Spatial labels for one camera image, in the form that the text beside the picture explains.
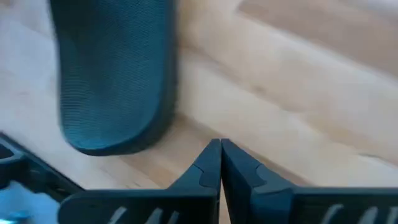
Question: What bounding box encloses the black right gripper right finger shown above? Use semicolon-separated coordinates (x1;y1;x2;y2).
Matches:
221;139;398;224

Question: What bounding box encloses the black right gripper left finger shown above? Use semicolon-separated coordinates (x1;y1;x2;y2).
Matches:
58;139;222;224

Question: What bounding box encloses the black rubber slide sandal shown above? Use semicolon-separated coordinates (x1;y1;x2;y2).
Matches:
49;0;178;156

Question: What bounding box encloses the black aluminium rig frame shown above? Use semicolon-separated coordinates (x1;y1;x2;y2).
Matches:
0;133;85;202

